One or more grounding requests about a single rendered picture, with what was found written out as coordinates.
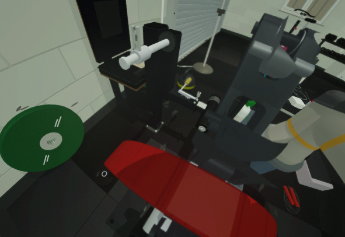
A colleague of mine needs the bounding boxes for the white cam lock lever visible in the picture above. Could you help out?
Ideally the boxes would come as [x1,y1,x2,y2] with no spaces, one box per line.
[177,77,203,104]

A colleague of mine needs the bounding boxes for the black yellow-rimmed weight plate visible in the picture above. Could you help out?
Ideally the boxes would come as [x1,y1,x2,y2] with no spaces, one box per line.
[176,74,197,92]

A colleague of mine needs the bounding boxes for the black shin pad roller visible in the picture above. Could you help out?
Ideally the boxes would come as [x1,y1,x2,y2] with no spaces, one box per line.
[196,94,222,134]

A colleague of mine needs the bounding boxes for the white steel sleeve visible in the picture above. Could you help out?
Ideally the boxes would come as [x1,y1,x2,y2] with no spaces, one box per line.
[118,38,171,71]

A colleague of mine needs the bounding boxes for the grey round flange disc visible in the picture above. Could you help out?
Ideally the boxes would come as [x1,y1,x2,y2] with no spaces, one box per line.
[158,30,176,53]

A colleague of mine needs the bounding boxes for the red seat pad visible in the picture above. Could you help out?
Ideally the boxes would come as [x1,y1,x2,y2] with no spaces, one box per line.
[104,140,278,237]

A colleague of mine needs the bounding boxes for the small black weight plate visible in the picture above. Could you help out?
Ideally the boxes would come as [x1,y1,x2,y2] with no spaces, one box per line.
[94,166,114,187]

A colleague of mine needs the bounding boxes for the green weight plate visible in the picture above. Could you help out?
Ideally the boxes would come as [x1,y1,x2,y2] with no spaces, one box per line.
[0,103,86,173]

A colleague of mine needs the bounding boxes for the white pole stand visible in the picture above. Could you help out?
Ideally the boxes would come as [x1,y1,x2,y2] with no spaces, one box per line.
[192,0,231,75]

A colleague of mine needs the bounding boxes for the white bottle green cap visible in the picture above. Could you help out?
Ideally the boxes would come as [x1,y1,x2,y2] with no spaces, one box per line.
[233,100,257,124]

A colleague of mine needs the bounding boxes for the white upright device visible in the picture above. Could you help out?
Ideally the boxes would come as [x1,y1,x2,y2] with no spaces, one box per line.
[130,25,141,52]

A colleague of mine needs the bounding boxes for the white roller shutter door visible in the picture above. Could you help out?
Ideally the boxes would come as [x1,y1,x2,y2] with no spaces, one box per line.
[163,0,231,62]

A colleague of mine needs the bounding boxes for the blue box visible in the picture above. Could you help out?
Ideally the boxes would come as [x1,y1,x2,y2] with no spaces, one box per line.
[250,161,277,175]

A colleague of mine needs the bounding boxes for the white block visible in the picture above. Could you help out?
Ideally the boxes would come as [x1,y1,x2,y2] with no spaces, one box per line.
[288,95,306,110]

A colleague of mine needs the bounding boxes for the white box black top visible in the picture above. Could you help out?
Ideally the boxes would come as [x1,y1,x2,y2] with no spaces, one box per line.
[295,152,334,191]

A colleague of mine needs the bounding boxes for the black exercise bike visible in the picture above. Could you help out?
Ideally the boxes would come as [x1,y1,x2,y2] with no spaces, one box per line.
[280,8,322,60]

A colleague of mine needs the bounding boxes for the window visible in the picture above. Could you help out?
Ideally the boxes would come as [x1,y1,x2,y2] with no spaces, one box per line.
[280,0,343,25]

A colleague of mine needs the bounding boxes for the black dumbbell rack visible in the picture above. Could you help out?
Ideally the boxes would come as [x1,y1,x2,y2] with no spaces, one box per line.
[318,33,345,67]

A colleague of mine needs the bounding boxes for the black leg extension frame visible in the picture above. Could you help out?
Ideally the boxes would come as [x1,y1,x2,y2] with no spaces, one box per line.
[136,22,200,143]

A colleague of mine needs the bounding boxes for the red-handled jump rope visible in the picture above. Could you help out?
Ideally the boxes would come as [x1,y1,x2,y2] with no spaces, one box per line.
[282,184,301,215]

